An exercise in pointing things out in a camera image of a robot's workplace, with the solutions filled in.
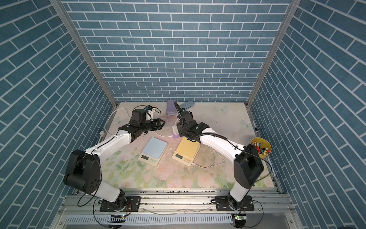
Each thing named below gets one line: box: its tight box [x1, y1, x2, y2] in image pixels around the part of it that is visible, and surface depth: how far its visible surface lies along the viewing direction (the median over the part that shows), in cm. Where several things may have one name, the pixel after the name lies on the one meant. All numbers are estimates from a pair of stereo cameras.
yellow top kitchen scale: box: [172, 136, 201, 167], surface depth 93 cm
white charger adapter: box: [171, 124, 180, 136], surface depth 98 cm
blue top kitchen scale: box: [137, 136, 168, 167], surface depth 93 cm
